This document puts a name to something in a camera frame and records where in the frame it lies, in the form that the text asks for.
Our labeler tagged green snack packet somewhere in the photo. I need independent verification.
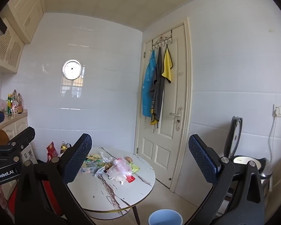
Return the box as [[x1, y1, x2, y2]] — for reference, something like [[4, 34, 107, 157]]
[[83, 160, 106, 167]]

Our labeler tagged blue plastic bin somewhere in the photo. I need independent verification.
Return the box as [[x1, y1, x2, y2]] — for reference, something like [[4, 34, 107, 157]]
[[148, 210, 183, 225]]

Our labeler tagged red paper bag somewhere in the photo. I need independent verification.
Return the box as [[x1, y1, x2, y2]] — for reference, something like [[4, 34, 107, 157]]
[[46, 142, 59, 162]]

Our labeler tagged white power cable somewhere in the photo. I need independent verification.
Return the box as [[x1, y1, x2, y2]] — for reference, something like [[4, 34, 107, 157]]
[[268, 115, 278, 165]]

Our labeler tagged cream upper wall cabinet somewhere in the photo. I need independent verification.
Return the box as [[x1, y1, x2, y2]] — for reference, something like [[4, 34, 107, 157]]
[[7, 0, 45, 44]]

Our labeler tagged cream base cabinet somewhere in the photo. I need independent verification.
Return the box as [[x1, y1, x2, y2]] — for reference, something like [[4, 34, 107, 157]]
[[0, 111, 29, 194]]

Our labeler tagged round silver wall clock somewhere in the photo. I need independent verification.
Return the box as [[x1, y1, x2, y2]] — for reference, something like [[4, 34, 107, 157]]
[[62, 59, 83, 80]]

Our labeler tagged white printed sack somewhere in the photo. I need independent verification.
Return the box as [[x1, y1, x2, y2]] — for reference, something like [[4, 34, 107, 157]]
[[21, 142, 38, 165]]

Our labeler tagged white panel door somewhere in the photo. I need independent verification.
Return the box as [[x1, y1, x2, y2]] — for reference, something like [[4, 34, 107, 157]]
[[135, 21, 193, 192]]

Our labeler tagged cream lattice-door wall cabinet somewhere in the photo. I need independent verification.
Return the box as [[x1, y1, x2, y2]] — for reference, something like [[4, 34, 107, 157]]
[[0, 16, 25, 74]]

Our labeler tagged round marble table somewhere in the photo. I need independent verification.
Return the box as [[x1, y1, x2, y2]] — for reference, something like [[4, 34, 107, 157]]
[[67, 147, 156, 225]]

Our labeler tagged clear plastic wrapper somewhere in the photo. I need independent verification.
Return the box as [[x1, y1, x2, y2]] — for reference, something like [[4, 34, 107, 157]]
[[94, 167, 108, 178]]

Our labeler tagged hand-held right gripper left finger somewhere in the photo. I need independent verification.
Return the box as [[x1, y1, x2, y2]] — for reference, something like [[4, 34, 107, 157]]
[[14, 133, 97, 225]]

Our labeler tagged rice cooker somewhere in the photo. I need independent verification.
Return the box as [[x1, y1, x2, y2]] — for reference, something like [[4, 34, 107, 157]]
[[223, 116, 273, 193]]

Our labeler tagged dark grey apron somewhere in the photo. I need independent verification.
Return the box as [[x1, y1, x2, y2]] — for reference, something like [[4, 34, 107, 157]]
[[150, 47, 166, 132]]

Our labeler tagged yellow cleaning cloth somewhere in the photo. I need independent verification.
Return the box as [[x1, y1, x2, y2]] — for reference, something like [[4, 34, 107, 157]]
[[161, 46, 173, 84]]

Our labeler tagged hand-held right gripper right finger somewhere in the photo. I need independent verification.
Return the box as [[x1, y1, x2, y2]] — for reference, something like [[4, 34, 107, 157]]
[[185, 134, 266, 225]]

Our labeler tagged red plastic stool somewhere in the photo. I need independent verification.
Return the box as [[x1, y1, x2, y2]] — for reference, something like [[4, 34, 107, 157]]
[[7, 179, 62, 218]]

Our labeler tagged blue apron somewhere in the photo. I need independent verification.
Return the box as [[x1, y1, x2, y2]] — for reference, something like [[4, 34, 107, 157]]
[[142, 49, 156, 118]]

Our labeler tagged metal over-door hook rack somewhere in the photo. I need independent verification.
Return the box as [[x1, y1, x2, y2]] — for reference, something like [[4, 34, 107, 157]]
[[149, 28, 174, 52]]

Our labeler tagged silver door handle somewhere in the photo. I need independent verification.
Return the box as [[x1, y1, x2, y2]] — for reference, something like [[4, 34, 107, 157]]
[[169, 106, 183, 132]]

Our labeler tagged pale blue packet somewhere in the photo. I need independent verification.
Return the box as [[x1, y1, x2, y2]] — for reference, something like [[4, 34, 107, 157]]
[[81, 166, 98, 175]]

